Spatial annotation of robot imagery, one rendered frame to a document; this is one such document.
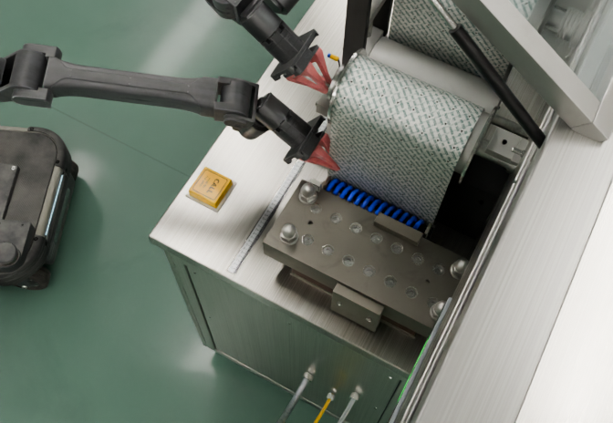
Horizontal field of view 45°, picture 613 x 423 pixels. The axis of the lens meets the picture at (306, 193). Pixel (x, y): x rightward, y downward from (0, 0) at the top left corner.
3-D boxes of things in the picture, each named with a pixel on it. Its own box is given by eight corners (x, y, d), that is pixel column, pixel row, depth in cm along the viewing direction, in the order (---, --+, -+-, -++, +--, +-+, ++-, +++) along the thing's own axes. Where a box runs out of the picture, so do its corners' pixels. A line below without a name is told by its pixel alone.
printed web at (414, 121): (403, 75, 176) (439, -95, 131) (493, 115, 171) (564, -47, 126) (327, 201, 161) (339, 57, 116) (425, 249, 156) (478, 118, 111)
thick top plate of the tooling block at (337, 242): (301, 191, 154) (302, 178, 149) (478, 278, 146) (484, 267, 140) (263, 253, 148) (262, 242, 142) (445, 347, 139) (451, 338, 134)
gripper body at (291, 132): (288, 166, 145) (260, 143, 143) (313, 128, 149) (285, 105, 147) (304, 159, 139) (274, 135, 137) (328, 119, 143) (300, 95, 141)
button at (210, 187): (206, 170, 164) (204, 165, 162) (233, 184, 163) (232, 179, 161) (189, 195, 161) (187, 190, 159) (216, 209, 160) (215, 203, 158)
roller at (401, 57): (381, 62, 152) (388, 24, 141) (496, 112, 147) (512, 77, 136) (356, 104, 147) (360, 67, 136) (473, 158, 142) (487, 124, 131)
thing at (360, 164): (328, 174, 151) (332, 125, 134) (432, 224, 146) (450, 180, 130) (327, 176, 151) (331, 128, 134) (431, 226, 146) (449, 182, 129)
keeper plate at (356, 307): (335, 301, 150) (337, 282, 140) (379, 324, 147) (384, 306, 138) (328, 311, 148) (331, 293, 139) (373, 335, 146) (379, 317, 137)
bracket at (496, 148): (494, 130, 126) (497, 124, 124) (526, 145, 125) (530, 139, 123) (483, 152, 124) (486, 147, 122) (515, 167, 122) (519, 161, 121)
